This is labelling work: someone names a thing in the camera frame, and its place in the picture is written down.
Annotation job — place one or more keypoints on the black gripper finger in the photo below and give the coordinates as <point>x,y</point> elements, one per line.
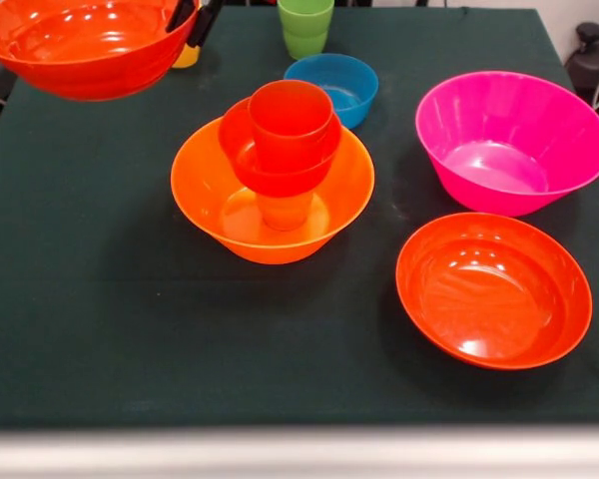
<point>180,16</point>
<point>204,22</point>

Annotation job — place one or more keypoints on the large red bowl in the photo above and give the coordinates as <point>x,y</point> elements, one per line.
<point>90,50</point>
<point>489,299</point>

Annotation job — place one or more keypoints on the red cup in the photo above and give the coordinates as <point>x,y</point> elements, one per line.
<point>289,144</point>

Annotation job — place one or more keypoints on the large orange bowl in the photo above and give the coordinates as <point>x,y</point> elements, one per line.
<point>199,189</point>

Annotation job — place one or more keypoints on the small red bowl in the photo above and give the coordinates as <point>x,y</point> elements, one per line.
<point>279,184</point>

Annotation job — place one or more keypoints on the orange cup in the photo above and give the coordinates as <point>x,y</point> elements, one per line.
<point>285,212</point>

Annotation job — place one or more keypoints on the large pink bowl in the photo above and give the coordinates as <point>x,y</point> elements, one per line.
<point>504,164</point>

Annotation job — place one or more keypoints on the yellow cup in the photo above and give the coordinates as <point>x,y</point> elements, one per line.
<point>187,59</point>

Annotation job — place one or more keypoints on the green cup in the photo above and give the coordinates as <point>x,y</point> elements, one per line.
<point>304,40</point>

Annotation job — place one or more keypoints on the blue bowl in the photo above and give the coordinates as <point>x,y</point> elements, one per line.
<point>354,80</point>

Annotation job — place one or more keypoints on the dark green table cloth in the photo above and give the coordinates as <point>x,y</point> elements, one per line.
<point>130,324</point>

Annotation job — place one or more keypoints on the black round device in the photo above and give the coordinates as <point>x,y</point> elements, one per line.
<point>589,65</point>

